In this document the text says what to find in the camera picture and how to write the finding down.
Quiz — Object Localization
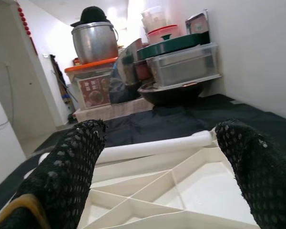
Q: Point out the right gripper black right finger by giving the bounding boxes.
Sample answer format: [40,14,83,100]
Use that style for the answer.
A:
[215,118,286,229]

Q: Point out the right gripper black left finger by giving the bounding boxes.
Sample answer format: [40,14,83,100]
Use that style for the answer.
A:
[0,120,109,229]

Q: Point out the white plastic children table top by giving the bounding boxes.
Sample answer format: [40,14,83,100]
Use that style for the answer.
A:
[23,130,258,229]

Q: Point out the tan rubber band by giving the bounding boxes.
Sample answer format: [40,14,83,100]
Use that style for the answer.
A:
[0,193,51,229]

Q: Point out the broom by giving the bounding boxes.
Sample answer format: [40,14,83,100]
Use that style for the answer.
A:
[53,70,73,104]

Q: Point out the red printed food box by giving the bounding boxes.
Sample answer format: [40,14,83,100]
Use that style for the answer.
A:
[78,77,110,108]

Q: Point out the beige patterned cloth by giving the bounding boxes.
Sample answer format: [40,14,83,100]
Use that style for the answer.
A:
[75,97,154,123]

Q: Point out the white plastic table leg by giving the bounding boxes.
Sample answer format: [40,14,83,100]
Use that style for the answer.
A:
[99,130,216,165]

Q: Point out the clear bin with orange lid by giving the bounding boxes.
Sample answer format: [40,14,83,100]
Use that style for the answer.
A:
[64,57,119,110]

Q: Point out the cream door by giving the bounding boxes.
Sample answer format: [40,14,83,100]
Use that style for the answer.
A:
[0,0,57,144]

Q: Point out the black cloth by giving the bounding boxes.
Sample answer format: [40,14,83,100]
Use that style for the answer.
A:
[0,93,286,208]

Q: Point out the brown plastic pot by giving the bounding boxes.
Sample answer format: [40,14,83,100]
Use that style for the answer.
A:
[134,62,151,81]

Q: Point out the silver metal pot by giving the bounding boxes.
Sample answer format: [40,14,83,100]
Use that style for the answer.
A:
[71,21,120,65]

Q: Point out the clear plastic storage container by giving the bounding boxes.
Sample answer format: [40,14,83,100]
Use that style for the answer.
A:
[146,42,222,86]

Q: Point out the black cap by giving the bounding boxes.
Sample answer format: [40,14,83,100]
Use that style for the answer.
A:
[70,6,110,27]

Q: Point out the pink container with red lid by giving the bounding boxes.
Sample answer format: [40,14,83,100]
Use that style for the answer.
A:
[146,24,178,45]

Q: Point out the dark green lidded tray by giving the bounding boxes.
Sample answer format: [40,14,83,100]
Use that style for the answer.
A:
[137,32,210,60]

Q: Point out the silver framed box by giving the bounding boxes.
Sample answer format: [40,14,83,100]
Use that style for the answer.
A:
[185,9,209,34]

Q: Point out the clear stacked tubs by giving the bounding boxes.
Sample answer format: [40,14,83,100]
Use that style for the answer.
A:
[141,6,167,34]

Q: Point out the white wall cable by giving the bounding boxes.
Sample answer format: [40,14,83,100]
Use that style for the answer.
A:
[0,61,16,131]

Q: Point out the red bead string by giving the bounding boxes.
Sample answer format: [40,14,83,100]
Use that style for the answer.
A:
[17,7,35,48]

